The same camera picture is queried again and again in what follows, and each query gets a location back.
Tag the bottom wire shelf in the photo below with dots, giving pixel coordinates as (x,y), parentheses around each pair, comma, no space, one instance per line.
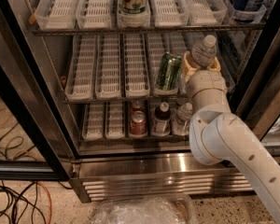
(168,138)

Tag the top wire shelf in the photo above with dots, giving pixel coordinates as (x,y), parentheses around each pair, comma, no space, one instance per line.
(150,30)

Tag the dark juice bottle white cap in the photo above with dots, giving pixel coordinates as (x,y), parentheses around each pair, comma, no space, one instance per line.
(161,120)

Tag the stainless steel fridge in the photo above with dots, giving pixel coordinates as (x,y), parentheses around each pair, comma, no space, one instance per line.
(111,65)

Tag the green soda can middle shelf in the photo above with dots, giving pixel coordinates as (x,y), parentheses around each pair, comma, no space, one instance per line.
(168,72)

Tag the large soda bottle top shelf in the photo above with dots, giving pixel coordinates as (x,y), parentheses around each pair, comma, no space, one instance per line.
(133,13)

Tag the clear plastic bin with bags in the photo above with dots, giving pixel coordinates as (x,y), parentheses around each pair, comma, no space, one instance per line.
(156,209)

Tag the red soda can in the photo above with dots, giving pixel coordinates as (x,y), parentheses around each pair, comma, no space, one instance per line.
(137,106)
(138,125)

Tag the right glass fridge door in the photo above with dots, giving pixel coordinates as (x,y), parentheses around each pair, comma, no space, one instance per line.
(256,98)

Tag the wire shelf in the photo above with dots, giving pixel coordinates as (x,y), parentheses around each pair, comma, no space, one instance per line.
(150,30)
(168,138)
(95,100)

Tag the red soda can front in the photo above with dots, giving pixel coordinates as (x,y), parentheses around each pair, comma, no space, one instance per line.
(138,125)

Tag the middle wire shelf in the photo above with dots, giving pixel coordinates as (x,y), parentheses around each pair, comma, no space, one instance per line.
(95,100)

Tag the glass fridge door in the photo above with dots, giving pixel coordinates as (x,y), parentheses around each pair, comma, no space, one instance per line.
(256,98)
(32,91)

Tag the clear water bottle shelf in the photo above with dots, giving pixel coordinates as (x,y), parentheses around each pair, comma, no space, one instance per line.
(182,120)
(204,51)

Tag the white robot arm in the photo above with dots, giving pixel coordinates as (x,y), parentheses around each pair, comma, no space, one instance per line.
(215,134)

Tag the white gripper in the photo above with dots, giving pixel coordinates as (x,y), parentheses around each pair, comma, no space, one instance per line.
(205,80)

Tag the left glass fridge door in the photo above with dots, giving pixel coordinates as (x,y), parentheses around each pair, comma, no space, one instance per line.
(32,91)

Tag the red soda can rear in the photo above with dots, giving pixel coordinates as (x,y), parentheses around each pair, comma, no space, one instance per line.
(137,106)

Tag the clear water bottle bottom shelf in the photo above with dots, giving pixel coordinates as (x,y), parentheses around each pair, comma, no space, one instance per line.
(182,120)

